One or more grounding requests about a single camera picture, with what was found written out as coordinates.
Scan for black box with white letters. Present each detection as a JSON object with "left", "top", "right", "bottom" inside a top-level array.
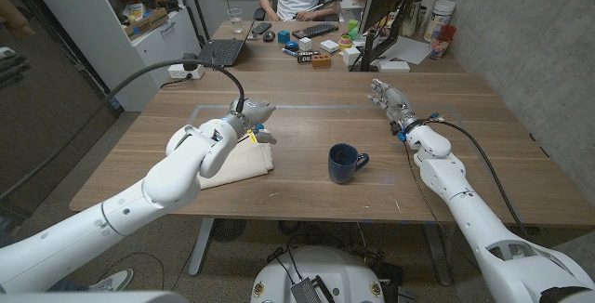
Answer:
[{"left": 297, "top": 50, "right": 322, "bottom": 65}]

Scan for black stick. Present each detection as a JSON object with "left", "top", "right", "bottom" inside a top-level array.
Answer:
[{"left": 292, "top": 0, "right": 349, "bottom": 20}]

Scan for beige cloth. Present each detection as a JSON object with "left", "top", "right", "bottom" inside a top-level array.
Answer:
[{"left": 197, "top": 138, "right": 275, "bottom": 191}]

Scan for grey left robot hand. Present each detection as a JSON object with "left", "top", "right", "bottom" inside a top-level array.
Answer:
[{"left": 230, "top": 98, "right": 278, "bottom": 145}]

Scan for white power strip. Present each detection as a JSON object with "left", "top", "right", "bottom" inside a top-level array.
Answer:
[{"left": 166, "top": 62, "right": 206, "bottom": 80}]

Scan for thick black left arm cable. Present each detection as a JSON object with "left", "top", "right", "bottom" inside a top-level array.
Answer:
[{"left": 0, "top": 59, "right": 247, "bottom": 201}]

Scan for long flat white box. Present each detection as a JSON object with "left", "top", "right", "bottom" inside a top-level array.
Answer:
[{"left": 377, "top": 59, "right": 412, "bottom": 73}]

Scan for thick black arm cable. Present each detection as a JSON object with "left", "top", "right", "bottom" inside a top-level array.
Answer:
[
  {"left": 425, "top": 115, "right": 531, "bottom": 239},
  {"left": 0, "top": 59, "right": 247, "bottom": 201}
]

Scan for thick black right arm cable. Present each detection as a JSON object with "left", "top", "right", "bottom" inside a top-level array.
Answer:
[{"left": 425, "top": 115, "right": 531, "bottom": 239}]

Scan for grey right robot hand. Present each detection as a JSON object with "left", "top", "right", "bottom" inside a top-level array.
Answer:
[{"left": 366, "top": 78, "right": 422, "bottom": 133}]

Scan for white paper sheet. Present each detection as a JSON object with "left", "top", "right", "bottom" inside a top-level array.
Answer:
[{"left": 378, "top": 35, "right": 431, "bottom": 66}]

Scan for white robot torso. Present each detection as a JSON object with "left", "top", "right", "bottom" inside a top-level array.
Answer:
[{"left": 250, "top": 245, "right": 386, "bottom": 303}]

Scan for green cup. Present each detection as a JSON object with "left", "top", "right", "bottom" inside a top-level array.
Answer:
[{"left": 347, "top": 19, "right": 364, "bottom": 41}]

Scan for grey table leg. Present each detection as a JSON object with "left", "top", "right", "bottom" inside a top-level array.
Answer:
[
  {"left": 421, "top": 222, "right": 453, "bottom": 287},
  {"left": 188, "top": 217, "right": 216, "bottom": 277}
]

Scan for cardboard box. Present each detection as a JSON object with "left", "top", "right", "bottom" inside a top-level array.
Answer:
[{"left": 123, "top": 7, "right": 170, "bottom": 39}]

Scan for black keyboard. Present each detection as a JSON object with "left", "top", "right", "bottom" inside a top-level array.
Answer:
[{"left": 291, "top": 22, "right": 340, "bottom": 40}]

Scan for black laptop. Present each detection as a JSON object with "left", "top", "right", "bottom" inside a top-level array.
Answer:
[{"left": 197, "top": 18, "right": 258, "bottom": 68}]

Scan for person's leg blue jeans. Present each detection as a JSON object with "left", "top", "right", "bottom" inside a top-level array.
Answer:
[{"left": 46, "top": 278, "right": 92, "bottom": 294}]

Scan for black round fan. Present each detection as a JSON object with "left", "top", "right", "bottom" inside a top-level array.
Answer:
[{"left": 211, "top": 218, "right": 247, "bottom": 243}]

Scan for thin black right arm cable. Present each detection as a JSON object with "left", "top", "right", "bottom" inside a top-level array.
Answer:
[{"left": 402, "top": 139, "right": 483, "bottom": 272}]

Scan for white canister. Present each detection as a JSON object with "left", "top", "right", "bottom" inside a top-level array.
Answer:
[{"left": 422, "top": 0, "right": 457, "bottom": 43}]

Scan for clear drinking glass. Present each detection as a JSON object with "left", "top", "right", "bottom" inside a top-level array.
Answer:
[{"left": 226, "top": 7, "right": 245, "bottom": 34}]

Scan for white shelf cabinet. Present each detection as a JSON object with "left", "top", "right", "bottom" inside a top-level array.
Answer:
[{"left": 20, "top": 0, "right": 202, "bottom": 112}]

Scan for large white cube box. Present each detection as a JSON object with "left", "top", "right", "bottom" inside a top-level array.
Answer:
[{"left": 342, "top": 46, "right": 363, "bottom": 67}]

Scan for dark blue mug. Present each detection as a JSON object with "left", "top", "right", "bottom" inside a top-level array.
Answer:
[{"left": 327, "top": 142, "right": 371, "bottom": 185}]

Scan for grey white sneaker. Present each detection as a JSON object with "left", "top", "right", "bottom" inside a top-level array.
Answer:
[{"left": 87, "top": 268, "right": 135, "bottom": 293}]

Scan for black power adapter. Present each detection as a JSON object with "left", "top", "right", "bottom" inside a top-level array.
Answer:
[{"left": 181, "top": 52, "right": 200, "bottom": 72}]

